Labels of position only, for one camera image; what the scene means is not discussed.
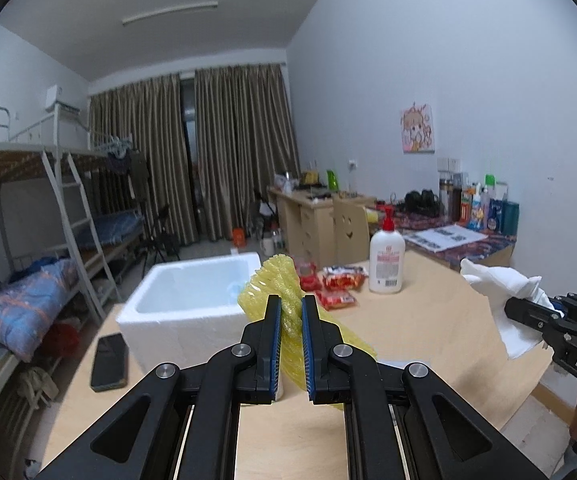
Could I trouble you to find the green cap bottle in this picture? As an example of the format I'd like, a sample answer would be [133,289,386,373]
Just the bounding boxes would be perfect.
[483,174,498,211]

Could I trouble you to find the black folding chair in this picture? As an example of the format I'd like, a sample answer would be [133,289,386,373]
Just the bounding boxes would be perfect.
[138,205,182,266]

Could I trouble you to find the dark thermos flask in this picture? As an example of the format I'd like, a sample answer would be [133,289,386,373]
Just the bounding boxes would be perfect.
[439,172,453,221]

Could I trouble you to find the blue carton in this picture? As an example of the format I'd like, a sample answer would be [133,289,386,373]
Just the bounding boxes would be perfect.
[487,199,504,233]

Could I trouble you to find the white foam box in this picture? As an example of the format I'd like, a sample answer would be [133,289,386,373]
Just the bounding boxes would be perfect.
[117,252,262,376]

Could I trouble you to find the teal tumbler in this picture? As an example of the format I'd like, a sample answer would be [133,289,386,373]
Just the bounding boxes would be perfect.
[501,201,520,236]

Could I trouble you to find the white air conditioner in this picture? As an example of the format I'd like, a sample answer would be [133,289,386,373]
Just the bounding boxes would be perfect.
[45,85,86,113]

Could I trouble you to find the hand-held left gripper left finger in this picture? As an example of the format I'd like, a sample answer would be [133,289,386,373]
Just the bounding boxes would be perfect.
[33,296,283,480]

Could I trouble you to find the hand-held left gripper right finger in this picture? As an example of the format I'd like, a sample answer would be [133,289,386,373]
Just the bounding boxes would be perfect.
[303,296,547,480]

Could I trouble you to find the white metal bunk bed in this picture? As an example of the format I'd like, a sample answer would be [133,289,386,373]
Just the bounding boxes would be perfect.
[58,115,144,286]
[0,101,119,461]

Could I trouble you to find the ceiling tube light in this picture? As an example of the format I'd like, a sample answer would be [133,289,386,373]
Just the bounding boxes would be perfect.
[122,1,219,27]

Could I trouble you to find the printed paper sheets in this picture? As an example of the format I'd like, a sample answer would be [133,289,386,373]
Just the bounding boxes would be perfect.
[403,226,489,252]

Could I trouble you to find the red bag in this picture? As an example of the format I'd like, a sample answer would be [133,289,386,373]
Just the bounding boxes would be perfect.
[43,320,80,358]

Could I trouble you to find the brown curtain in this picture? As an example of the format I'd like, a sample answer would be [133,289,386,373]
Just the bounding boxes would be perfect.
[194,62,302,242]
[88,74,200,248]

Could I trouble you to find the wooden smiley face chair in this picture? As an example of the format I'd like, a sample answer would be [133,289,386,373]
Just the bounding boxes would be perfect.
[331,195,372,266]

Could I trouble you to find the white lotion pump bottle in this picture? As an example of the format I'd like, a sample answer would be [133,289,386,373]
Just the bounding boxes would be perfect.
[369,205,404,295]

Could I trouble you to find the plastic clothes hanger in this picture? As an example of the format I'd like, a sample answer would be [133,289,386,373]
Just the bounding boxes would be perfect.
[103,136,133,156]

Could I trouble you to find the blue orange quilt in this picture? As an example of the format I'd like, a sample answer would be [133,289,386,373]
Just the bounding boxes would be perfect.
[0,257,79,363]

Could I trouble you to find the yellow foam net sleeve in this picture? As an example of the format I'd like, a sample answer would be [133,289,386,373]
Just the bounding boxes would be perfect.
[237,254,379,413]

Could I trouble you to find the black headphones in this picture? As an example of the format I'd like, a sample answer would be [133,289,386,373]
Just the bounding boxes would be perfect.
[405,189,442,217]

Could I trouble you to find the desk with patterned cover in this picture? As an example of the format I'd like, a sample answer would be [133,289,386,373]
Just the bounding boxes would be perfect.
[369,205,517,273]

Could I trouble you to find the black tripod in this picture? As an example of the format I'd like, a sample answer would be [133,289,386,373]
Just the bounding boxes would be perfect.
[253,187,279,241]

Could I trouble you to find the blue hanging garment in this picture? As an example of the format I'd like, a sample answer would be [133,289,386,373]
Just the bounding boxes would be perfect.
[106,152,132,176]

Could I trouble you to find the light wooden desk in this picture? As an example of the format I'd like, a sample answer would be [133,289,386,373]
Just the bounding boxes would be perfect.
[267,185,377,266]

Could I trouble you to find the black smartphone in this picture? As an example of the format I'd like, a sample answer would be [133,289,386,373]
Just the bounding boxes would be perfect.
[90,332,128,393]

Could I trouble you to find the blue plaid bedding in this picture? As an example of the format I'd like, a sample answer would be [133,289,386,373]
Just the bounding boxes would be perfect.
[76,210,144,251]

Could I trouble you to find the white cloth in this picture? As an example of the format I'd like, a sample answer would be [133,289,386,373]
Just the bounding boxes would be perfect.
[459,258,555,359]

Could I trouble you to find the dark hanging shirt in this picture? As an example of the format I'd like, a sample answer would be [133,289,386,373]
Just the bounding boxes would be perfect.
[128,150,150,201]

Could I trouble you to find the pale slippers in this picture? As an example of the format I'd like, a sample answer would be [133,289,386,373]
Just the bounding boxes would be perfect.
[18,365,59,408]

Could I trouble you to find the cartoon wall poster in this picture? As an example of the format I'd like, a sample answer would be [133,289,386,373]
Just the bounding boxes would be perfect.
[401,103,437,154]

